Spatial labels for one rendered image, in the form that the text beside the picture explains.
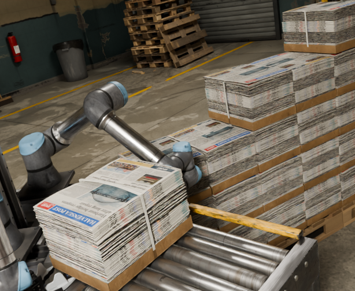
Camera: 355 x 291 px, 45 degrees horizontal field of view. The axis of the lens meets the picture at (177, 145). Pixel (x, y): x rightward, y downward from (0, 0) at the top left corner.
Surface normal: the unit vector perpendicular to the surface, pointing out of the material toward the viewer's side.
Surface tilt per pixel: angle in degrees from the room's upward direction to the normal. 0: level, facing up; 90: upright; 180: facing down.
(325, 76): 90
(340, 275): 0
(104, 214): 1
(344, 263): 0
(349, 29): 90
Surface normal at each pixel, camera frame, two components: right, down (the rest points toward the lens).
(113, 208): -0.17, -0.92
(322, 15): -0.85, 0.33
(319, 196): 0.50, 0.22
